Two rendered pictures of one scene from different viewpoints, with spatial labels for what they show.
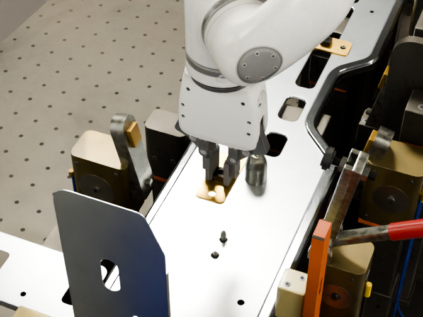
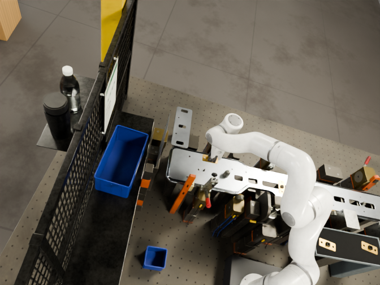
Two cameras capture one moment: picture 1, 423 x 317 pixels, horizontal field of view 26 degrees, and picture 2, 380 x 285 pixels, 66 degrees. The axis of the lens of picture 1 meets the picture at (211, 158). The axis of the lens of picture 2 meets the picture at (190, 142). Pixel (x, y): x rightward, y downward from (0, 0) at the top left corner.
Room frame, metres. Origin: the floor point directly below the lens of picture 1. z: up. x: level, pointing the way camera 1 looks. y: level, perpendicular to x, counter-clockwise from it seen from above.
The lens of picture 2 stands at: (0.18, -0.62, 2.37)
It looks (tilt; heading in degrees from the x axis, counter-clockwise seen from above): 54 degrees down; 53
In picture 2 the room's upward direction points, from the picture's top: 25 degrees clockwise
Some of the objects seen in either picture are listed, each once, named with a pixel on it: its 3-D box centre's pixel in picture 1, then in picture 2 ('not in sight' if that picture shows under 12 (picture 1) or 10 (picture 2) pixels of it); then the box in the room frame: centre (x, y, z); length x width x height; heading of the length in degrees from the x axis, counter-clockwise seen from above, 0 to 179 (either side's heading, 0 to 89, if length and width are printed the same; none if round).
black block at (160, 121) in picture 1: (163, 184); (228, 162); (1.06, 0.08, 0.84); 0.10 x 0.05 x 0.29; 68
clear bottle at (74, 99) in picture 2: not in sight; (69, 89); (0.17, 0.14, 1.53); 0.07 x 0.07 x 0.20
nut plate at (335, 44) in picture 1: (326, 41); (281, 186); (1.24, -0.19, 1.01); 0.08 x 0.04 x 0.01; 67
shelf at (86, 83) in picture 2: not in sight; (74, 104); (0.18, 0.12, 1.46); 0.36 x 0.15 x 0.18; 68
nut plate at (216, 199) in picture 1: (221, 175); (210, 158); (0.81, -0.01, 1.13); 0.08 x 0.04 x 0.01; 158
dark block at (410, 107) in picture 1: (410, 206); (238, 221); (0.95, -0.31, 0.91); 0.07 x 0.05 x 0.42; 68
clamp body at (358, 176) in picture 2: not in sight; (350, 184); (1.86, -0.24, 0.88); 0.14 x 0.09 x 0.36; 68
